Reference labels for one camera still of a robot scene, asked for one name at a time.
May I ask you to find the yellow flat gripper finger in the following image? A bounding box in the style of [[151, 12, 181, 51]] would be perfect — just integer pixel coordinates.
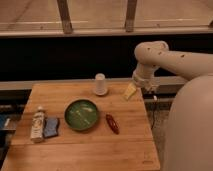
[[123, 83, 137, 100]]

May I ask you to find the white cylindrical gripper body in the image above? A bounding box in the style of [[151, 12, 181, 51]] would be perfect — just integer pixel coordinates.
[[132, 72, 155, 90]]

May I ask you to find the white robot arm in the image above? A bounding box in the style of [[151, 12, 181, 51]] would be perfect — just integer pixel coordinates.
[[128, 41, 213, 171]]

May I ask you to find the white paper cup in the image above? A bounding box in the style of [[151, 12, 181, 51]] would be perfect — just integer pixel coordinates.
[[93, 73, 108, 96]]

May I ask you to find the red chili pepper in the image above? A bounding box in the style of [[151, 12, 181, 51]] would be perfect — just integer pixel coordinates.
[[106, 114, 119, 134]]

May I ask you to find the green round bowl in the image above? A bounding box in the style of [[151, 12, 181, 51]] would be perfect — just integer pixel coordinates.
[[64, 99, 99, 131]]

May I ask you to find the wooden cutting board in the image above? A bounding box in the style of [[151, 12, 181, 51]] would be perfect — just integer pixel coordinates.
[[1, 81, 160, 171]]

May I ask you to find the blue sponge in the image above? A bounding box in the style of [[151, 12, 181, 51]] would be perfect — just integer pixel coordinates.
[[44, 117, 59, 138]]

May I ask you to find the white bottle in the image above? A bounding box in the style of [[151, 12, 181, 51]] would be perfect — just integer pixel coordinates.
[[30, 106, 45, 143]]

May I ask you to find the grey metal rail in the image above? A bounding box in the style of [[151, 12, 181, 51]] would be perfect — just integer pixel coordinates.
[[142, 75, 188, 96]]

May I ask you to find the right metal post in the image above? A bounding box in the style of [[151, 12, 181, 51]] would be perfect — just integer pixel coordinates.
[[124, 0, 137, 32]]

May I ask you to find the metal post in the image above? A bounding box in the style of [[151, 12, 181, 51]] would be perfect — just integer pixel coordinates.
[[57, 0, 73, 34], [124, 0, 137, 32]]

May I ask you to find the left metal post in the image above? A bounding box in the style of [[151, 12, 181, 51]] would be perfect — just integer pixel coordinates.
[[57, 0, 73, 34]]

